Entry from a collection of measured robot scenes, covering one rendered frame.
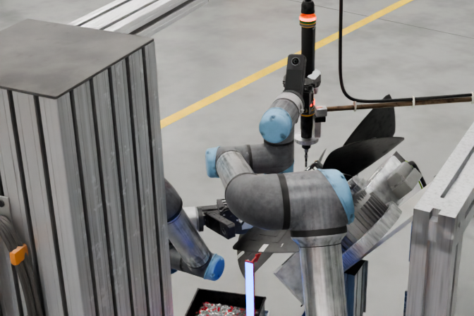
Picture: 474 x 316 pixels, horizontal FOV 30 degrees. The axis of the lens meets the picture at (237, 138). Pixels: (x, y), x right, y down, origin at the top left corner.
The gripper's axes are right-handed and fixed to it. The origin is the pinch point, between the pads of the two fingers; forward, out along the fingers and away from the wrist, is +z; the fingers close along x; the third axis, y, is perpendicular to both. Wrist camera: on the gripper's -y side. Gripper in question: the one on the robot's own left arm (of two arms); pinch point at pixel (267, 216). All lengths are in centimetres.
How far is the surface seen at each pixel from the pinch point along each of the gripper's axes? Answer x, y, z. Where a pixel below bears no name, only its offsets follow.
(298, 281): 19.8, -4.3, 7.6
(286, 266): 15.8, -2.1, 4.8
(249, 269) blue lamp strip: 3.2, -24.3, -9.5
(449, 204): -71, -152, -9
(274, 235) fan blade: 1.1, -10.9, -0.2
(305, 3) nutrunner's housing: -61, -5, 10
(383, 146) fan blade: -21.6, -8.5, 30.9
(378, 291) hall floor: 103, 125, 74
